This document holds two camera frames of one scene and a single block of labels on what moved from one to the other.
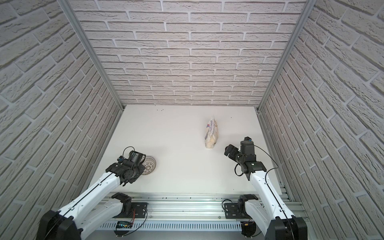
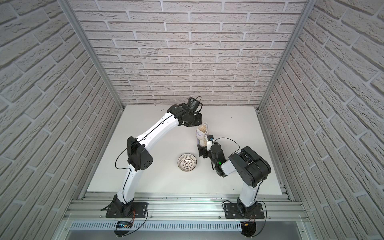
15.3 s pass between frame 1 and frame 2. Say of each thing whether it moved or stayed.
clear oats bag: moved
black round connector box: stayed
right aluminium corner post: stayed
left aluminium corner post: stayed
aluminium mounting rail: stayed
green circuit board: stayed
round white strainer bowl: moved
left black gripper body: moved
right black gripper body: moved
